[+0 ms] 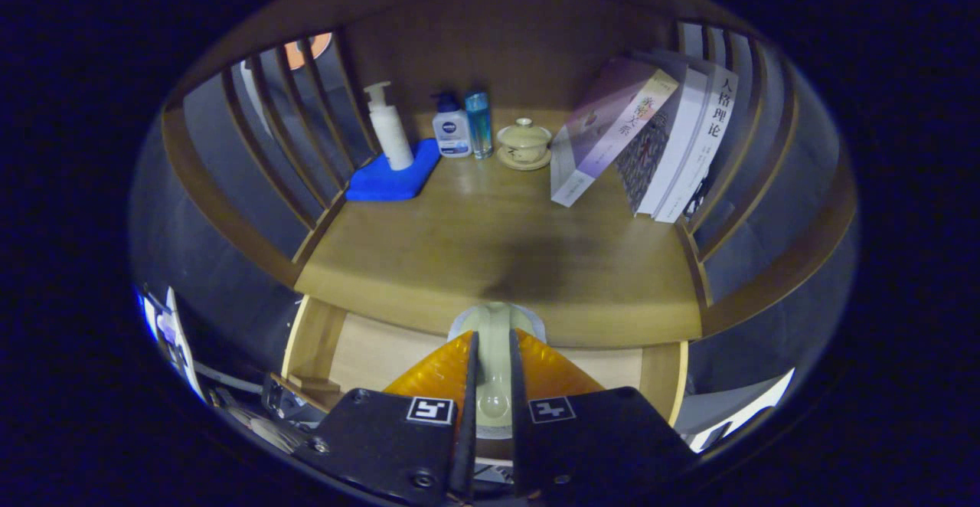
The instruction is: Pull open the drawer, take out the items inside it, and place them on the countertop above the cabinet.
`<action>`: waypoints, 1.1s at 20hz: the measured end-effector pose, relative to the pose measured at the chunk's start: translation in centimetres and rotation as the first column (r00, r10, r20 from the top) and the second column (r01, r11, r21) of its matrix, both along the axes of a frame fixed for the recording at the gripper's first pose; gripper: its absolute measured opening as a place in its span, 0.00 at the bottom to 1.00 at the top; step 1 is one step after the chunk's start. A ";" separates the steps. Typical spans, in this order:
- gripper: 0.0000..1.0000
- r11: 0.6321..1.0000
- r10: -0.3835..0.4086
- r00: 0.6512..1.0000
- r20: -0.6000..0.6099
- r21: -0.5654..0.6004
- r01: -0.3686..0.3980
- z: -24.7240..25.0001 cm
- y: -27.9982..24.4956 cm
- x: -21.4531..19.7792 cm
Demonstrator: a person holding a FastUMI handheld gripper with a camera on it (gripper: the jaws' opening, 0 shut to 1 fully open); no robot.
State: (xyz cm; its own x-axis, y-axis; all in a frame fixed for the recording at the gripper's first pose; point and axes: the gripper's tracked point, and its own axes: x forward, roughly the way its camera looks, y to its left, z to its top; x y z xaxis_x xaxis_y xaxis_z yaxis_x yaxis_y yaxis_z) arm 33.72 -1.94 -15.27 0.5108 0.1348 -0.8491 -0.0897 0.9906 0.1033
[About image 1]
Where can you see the slim teal bottle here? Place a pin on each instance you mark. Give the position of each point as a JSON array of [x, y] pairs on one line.
[[479, 128]]

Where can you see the blue cloth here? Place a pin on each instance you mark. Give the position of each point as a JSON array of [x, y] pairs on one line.
[[387, 184]]

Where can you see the beige lidded teacup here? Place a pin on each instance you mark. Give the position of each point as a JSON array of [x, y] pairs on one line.
[[524, 143]]

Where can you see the purple and white book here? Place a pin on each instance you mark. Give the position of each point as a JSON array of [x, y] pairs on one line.
[[605, 132]]

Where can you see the white board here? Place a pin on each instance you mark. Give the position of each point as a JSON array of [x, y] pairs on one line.
[[746, 407]]

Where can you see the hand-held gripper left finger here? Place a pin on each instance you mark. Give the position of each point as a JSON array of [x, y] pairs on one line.
[[383, 446]]

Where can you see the white pump bottle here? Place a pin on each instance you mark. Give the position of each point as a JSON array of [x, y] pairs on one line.
[[390, 135]]

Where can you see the wooden countertop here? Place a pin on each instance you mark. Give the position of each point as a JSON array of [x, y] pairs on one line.
[[459, 246]]

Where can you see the pale green scrub brush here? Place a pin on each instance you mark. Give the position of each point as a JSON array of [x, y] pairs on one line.
[[494, 338]]

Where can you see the wooden cabinet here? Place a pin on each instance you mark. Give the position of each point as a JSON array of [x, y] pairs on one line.
[[498, 40]]

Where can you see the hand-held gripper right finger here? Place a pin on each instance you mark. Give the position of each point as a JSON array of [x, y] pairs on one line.
[[597, 438]]

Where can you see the white lotion bottle blue cap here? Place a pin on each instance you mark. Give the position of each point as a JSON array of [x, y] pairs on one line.
[[452, 135]]

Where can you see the wooden drawer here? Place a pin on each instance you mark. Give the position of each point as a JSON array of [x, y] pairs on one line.
[[375, 354]]

